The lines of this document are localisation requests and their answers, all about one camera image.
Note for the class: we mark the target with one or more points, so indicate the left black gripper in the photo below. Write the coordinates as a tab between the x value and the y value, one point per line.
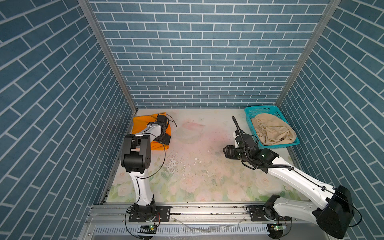
165	139

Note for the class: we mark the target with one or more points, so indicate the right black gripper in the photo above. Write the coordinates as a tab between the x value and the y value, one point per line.
229	151

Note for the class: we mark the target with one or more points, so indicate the orange shorts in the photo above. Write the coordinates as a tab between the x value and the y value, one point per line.
141	122

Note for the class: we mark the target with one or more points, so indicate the beige shorts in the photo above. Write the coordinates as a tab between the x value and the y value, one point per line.
271	130

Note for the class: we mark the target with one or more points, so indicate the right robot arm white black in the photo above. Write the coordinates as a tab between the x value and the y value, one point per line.
331	208

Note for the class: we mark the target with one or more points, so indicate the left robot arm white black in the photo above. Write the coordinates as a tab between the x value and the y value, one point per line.
137	154

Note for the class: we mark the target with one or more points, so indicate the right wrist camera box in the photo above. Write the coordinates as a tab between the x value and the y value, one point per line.
237	139

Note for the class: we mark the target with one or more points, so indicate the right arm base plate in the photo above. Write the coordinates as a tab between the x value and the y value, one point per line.
260	213

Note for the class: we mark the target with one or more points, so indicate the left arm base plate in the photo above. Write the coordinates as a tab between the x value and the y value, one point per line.
141	214

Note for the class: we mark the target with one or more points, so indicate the white vented cable duct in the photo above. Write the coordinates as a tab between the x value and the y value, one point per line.
181	230

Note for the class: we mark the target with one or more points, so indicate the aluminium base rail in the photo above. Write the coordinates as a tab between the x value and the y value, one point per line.
199	214

